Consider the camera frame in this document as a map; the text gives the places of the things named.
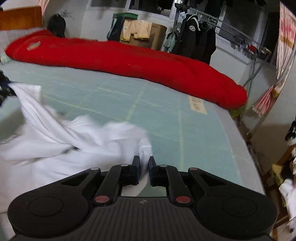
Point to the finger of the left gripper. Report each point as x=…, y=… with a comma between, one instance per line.
x=5, y=90

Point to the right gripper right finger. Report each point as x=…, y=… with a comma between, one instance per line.
x=170, y=178

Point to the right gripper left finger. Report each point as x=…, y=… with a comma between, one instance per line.
x=116, y=178

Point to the white t-shirt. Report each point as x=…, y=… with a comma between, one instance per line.
x=47, y=148

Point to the pile of folded clothes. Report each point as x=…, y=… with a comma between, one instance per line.
x=287, y=190

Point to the teal plaid bed blanket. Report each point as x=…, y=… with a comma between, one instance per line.
x=184, y=131

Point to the wooden headboard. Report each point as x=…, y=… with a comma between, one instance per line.
x=21, y=18

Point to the black backpack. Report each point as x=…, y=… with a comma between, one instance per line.
x=57, y=25

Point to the red quilt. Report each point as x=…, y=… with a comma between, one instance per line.
x=180, y=73

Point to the wooden chair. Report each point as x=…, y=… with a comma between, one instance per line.
x=272, y=180

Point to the navy star-patterned garment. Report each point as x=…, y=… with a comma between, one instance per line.
x=290, y=137

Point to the green storage bin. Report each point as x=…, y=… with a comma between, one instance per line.
x=118, y=20

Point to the black hanging jacket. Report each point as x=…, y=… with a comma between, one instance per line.
x=196, y=40

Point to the yellow hanging garment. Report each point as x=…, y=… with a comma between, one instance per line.
x=139, y=29

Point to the metal drying rack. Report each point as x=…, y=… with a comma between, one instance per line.
x=236, y=54

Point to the pink striped curtain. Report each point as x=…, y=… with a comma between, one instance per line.
x=284, y=59

